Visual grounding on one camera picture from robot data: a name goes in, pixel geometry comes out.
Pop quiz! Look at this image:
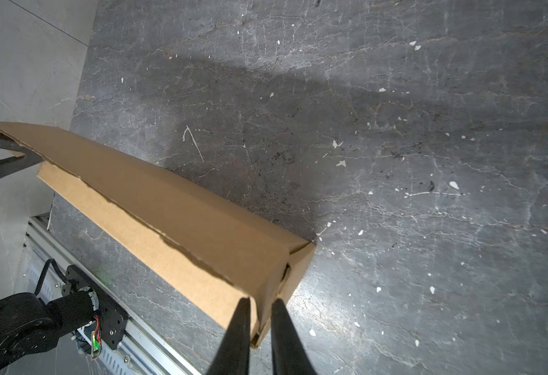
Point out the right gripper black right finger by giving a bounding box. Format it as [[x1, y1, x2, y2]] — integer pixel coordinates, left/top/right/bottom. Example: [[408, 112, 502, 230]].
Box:
[[271, 298, 317, 375]]

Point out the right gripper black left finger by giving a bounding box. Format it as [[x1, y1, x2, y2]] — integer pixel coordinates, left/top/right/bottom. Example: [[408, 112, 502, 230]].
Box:
[[207, 298, 251, 375]]

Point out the brown cardboard box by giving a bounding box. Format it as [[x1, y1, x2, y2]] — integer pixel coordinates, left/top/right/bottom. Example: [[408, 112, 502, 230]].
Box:
[[0, 122, 315, 348]]

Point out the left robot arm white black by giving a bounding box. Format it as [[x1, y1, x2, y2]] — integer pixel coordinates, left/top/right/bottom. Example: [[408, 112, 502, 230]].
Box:
[[0, 134, 99, 370]]

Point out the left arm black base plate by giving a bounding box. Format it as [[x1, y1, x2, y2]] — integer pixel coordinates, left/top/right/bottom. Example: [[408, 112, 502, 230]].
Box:
[[61, 265, 129, 350]]

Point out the aluminium mounting rail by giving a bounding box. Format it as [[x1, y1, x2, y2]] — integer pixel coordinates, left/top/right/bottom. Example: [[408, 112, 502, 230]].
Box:
[[23, 214, 200, 374]]

